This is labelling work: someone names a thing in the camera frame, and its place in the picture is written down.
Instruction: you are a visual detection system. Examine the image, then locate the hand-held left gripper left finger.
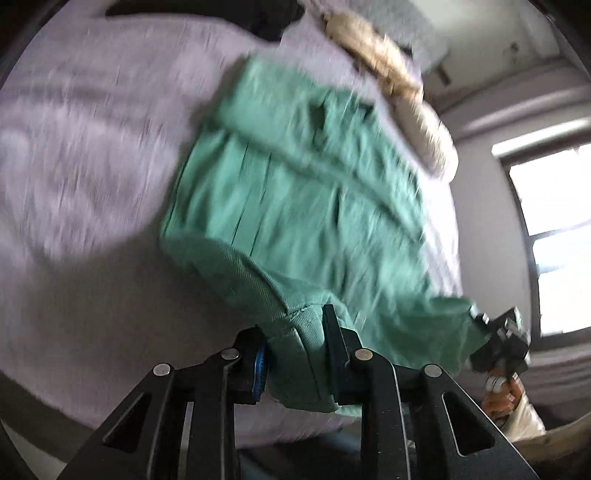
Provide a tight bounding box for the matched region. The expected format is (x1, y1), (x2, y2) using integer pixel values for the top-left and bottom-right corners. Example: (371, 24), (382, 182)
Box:
(58, 325), (269, 480)

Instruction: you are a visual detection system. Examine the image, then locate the green work jacket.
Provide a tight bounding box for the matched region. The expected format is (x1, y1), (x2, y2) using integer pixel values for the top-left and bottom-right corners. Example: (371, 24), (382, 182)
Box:
(159, 55), (492, 414)

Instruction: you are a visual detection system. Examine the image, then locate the beige striped cloth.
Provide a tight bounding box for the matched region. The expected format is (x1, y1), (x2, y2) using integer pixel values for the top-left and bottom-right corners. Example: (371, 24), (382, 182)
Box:
(323, 11), (423, 97)

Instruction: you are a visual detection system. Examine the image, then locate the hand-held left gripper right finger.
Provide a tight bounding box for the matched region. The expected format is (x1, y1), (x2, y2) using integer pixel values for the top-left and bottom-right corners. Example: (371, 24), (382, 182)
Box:
(322, 304), (541, 480)

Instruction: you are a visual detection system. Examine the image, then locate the window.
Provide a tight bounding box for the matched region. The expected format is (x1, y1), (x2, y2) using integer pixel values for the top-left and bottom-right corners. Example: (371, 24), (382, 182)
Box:
(492, 117), (591, 337)

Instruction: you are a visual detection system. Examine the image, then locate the black garment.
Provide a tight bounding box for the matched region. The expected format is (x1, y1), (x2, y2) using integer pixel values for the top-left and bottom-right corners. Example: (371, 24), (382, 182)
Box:
(105, 0), (305, 40)

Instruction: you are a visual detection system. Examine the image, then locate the lilac bedspread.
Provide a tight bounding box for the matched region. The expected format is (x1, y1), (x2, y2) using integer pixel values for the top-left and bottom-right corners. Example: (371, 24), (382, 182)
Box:
(0, 0), (465, 448)

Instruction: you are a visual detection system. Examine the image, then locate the grey textured panel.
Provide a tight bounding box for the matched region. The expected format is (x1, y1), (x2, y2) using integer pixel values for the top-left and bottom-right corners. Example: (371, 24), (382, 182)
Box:
(346, 0), (452, 72)

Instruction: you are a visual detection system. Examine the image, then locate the person's right hand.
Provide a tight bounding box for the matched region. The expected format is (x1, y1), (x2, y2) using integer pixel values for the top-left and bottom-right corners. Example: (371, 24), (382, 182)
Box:
(481, 373), (526, 420)

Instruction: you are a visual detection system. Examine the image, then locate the cream crinkled pillow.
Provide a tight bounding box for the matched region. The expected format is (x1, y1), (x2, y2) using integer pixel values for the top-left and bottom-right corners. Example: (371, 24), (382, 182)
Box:
(392, 97), (460, 178)

